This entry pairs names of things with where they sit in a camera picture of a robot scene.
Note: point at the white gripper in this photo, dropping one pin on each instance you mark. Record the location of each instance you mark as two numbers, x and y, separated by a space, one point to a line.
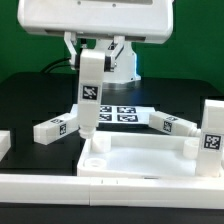
149 21

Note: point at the white square desk top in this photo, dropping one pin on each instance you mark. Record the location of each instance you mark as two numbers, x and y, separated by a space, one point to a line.
134 155

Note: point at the white left obstacle bar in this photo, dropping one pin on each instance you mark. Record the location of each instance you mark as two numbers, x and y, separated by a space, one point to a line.
5 143

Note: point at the white obstacle bar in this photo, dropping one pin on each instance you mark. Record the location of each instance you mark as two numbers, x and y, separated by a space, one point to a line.
72 190
5 143

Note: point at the white front obstacle bar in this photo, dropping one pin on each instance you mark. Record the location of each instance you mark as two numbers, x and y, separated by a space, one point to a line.
72 190

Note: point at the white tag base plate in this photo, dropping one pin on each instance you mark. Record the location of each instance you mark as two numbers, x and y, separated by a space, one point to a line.
111 114

